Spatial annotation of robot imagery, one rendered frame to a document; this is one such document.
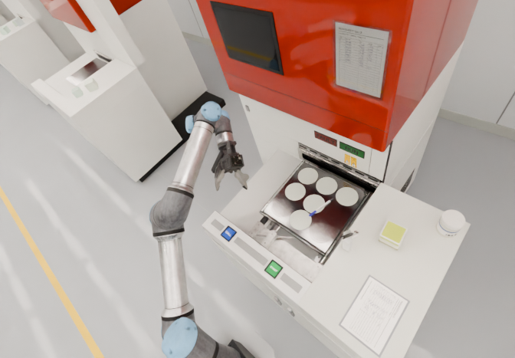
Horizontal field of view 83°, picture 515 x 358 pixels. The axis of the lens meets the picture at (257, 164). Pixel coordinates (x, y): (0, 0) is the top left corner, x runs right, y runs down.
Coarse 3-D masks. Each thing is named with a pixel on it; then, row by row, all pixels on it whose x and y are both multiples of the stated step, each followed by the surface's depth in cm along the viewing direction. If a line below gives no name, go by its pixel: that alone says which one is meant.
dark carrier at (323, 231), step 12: (300, 168) 150; (312, 168) 148; (336, 180) 141; (312, 192) 140; (360, 192) 134; (276, 204) 140; (288, 204) 139; (300, 204) 137; (336, 204) 133; (276, 216) 137; (288, 216) 135; (312, 216) 132; (324, 216) 131; (336, 216) 130; (348, 216) 129; (312, 228) 129; (324, 228) 128; (336, 228) 127; (312, 240) 126; (324, 240) 125; (324, 252) 122
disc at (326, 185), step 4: (320, 180) 143; (324, 180) 142; (328, 180) 142; (332, 180) 141; (320, 184) 141; (324, 184) 141; (328, 184) 140; (332, 184) 140; (336, 184) 139; (320, 188) 140; (324, 188) 140; (328, 188) 139; (332, 188) 139; (336, 188) 138; (320, 192) 139; (324, 192) 138; (328, 192) 138; (332, 192) 137
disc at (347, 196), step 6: (336, 192) 137; (342, 192) 136; (348, 192) 135; (354, 192) 135; (336, 198) 135; (342, 198) 135; (348, 198) 134; (354, 198) 133; (342, 204) 133; (348, 204) 132
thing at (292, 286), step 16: (208, 224) 135; (224, 224) 133; (224, 240) 129; (240, 240) 127; (240, 256) 123; (256, 256) 121; (272, 256) 120; (256, 272) 123; (288, 272) 114; (288, 288) 111; (304, 288) 110
